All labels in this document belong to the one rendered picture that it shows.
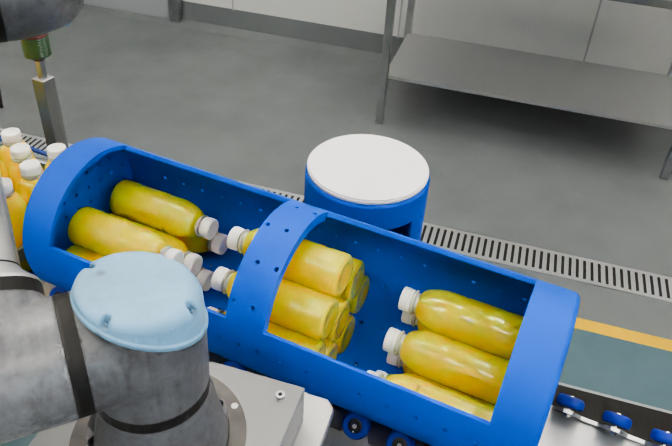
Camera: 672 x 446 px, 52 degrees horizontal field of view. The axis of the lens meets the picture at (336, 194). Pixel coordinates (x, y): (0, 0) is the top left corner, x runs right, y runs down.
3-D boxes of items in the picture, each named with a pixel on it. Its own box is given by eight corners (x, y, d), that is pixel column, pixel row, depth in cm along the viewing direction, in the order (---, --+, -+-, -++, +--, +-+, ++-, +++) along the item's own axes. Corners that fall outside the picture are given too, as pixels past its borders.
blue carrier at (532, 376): (509, 525, 97) (560, 387, 81) (35, 313, 125) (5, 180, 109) (546, 386, 119) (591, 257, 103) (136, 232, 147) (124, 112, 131)
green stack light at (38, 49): (38, 62, 161) (33, 42, 158) (17, 56, 163) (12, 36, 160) (57, 52, 166) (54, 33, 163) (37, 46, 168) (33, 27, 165)
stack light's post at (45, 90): (107, 379, 230) (42, 82, 166) (97, 374, 232) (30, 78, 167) (115, 370, 233) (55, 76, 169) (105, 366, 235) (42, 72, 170)
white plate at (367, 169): (293, 140, 163) (293, 144, 163) (327, 209, 141) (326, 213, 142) (402, 128, 170) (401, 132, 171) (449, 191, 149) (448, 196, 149)
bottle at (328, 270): (331, 304, 105) (228, 266, 111) (348, 287, 112) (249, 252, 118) (339, 263, 103) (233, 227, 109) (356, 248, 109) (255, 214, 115)
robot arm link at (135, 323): (227, 402, 68) (223, 303, 60) (86, 449, 63) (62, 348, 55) (192, 321, 77) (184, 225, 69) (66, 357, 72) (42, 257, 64)
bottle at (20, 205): (3, 276, 140) (-20, 203, 129) (6, 254, 145) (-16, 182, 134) (40, 271, 141) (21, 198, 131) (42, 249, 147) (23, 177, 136)
